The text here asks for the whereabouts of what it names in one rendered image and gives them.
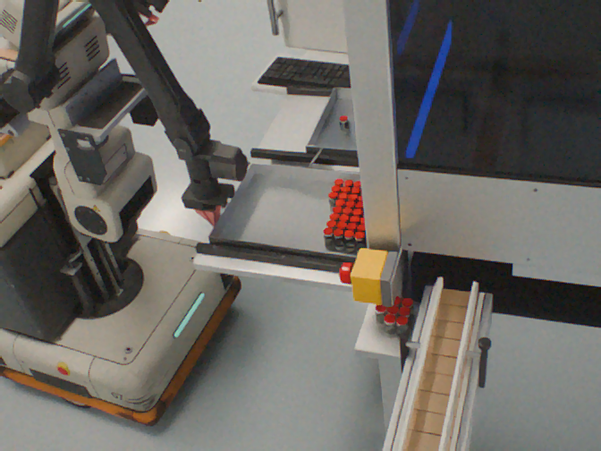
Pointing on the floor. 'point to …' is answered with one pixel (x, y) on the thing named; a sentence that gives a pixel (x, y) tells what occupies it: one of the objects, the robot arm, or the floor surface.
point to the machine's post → (376, 145)
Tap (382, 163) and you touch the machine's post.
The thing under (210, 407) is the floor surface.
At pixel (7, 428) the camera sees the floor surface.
